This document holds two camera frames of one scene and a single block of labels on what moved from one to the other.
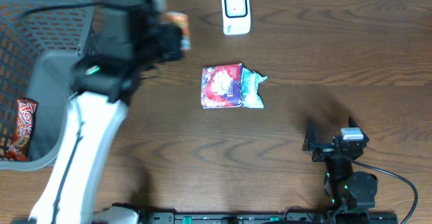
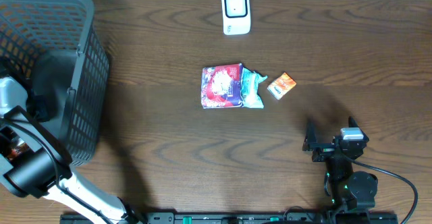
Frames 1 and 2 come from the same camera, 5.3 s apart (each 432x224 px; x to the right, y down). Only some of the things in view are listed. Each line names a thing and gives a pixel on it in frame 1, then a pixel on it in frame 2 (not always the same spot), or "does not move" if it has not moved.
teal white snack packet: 250,95 does not move
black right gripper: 324,150 does not move
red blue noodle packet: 221,86 does not move
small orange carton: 181,19 to 282,85
